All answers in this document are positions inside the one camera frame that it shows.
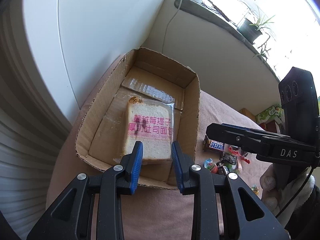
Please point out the pink table cloth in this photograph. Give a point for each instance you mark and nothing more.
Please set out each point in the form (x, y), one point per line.
(157, 210)

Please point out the jelly cup snack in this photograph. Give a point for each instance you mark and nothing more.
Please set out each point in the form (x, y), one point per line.
(211, 166)

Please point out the yellow candy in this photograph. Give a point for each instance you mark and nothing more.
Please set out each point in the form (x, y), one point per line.
(255, 189)

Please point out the white-gloved right hand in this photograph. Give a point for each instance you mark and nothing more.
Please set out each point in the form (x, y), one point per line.
(275, 199)

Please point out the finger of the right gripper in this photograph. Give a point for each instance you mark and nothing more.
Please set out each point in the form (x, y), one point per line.
(218, 133)
(249, 132)

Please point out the red-sealed plum cake packet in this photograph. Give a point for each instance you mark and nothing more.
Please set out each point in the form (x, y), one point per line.
(239, 153)

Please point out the small Snickers bar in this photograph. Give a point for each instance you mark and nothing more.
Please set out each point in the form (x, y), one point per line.
(221, 169)

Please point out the potted spider plant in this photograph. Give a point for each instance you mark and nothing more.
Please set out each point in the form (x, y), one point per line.
(253, 29)

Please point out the green snack carton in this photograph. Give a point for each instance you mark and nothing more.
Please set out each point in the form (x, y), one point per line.
(273, 113)

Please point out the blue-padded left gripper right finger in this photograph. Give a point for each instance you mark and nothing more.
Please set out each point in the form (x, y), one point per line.
(224, 206)

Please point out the wooden stool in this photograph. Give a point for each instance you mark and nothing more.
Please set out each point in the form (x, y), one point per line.
(248, 114)

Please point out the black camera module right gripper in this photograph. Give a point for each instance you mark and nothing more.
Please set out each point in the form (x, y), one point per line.
(299, 102)

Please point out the black patterned candy packet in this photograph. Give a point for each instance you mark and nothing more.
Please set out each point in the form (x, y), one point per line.
(228, 158)

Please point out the large Snickers bar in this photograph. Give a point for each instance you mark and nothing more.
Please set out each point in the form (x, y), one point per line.
(212, 145)

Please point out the cardboard box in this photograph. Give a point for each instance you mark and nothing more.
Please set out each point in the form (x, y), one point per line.
(145, 97)

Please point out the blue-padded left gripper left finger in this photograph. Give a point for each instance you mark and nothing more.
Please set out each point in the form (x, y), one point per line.
(70, 215)

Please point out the packaged toast bread slice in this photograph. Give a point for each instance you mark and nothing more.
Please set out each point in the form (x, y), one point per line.
(152, 123)

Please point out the pink candy sachet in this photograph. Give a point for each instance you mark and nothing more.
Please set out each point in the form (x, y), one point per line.
(239, 164)

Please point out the red gift box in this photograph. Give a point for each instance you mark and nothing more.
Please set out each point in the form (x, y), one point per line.
(272, 127)

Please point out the green candy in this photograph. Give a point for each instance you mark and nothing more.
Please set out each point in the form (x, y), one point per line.
(235, 169)

